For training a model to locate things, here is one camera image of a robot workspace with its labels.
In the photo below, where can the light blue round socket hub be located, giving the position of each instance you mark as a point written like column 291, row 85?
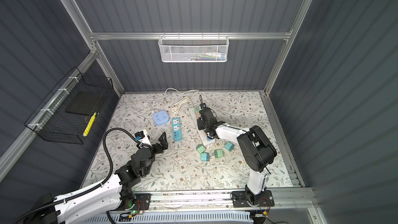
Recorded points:
column 161, row 118

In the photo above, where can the teal tower power strip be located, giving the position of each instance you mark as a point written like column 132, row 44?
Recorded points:
column 177, row 136

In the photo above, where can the white wire mesh basket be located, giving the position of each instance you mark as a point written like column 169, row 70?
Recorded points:
column 202, row 50

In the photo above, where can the yellow marker pen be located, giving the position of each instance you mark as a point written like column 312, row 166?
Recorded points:
column 89, row 125

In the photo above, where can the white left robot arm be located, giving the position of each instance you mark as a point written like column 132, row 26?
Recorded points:
column 112, row 193

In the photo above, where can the teal charger plug front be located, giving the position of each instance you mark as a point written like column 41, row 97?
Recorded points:
column 205, row 156

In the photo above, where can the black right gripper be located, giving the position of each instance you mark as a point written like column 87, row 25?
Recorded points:
column 200, row 122

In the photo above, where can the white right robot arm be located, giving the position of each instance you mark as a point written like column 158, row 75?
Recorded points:
column 256, row 148

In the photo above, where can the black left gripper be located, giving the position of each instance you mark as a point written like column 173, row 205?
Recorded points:
column 163, row 145

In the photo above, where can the teal charger plug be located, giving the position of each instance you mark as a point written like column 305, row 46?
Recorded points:
column 229, row 146
column 205, row 156

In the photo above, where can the green charger plug front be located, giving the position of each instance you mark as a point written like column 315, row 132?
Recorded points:
column 218, row 153

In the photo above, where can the black wire wall basket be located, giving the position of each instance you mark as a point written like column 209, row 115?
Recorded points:
column 64, row 117

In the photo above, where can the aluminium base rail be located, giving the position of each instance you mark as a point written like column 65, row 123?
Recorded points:
column 221, row 199

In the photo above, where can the teal charger plug right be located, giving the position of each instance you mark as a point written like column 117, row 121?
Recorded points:
column 229, row 146

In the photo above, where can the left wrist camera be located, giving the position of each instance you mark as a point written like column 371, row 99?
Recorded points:
column 142, row 137

